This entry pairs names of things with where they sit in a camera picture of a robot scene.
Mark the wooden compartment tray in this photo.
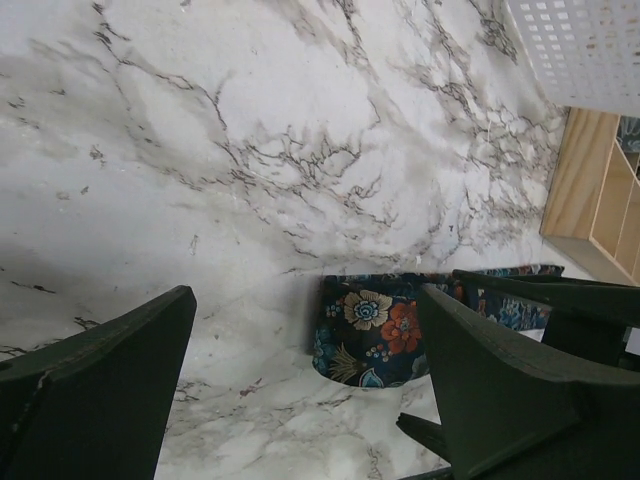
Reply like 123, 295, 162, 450
540, 108, 639, 286

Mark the white plastic basket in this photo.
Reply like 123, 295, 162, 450
507, 0, 639, 117

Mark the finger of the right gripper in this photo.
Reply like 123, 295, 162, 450
453, 270, 639, 368
396, 413, 451, 462

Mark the navy floral tie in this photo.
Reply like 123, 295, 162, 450
312, 273, 550, 389

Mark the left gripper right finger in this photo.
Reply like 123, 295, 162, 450
417, 287, 639, 479

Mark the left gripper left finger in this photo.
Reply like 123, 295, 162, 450
1, 286, 196, 479

